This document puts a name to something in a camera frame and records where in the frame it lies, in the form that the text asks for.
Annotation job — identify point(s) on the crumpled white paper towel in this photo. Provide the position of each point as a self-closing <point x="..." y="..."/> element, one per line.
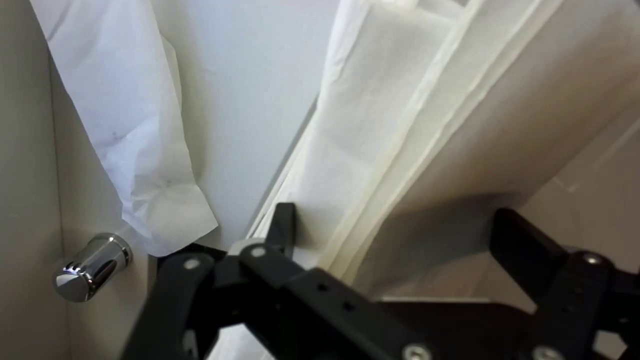
<point x="132" y="120"/>

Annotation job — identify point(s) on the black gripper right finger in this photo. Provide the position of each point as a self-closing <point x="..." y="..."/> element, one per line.
<point x="572" y="292"/>

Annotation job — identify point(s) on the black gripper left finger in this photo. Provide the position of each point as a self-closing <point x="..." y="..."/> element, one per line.
<point x="186" y="301"/>

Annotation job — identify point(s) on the chrome counter button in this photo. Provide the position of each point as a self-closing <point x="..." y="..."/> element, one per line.
<point x="93" y="267"/>

